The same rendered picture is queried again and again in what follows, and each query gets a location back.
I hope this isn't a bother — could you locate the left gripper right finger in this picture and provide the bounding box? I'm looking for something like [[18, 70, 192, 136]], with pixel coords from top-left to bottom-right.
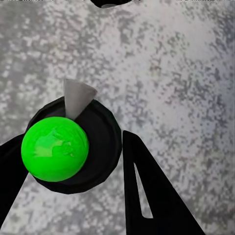
[[122, 130, 206, 235]]

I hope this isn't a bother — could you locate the insectifuge atomizer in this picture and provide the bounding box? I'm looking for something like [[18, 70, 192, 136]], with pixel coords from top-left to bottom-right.
[[21, 78, 122, 194]]

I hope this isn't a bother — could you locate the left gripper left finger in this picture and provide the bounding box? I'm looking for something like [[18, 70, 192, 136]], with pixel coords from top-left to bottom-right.
[[0, 134, 29, 228]]

